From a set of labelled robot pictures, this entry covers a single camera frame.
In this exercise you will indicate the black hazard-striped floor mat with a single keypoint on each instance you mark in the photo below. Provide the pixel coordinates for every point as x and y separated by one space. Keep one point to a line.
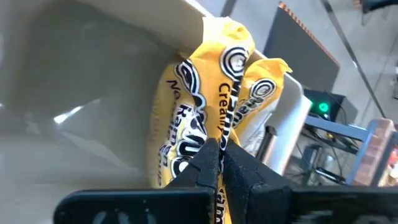
295 53

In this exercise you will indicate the yellow Maruchan noodle pack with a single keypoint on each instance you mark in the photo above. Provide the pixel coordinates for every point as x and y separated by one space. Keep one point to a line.
214 102
264 77

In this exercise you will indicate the black device with green light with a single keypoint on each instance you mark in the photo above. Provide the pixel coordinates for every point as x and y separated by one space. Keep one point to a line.
339 109

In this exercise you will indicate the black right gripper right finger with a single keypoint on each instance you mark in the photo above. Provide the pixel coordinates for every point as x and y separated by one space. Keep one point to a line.
242 177

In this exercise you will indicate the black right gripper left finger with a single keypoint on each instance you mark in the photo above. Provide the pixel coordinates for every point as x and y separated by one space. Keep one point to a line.
205 168

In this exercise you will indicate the grey metal frame table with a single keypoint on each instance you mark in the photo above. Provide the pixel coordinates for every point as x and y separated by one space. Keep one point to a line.
335 129

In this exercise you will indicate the light grey plastic bin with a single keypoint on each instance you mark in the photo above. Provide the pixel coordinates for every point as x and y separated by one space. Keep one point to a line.
77 62

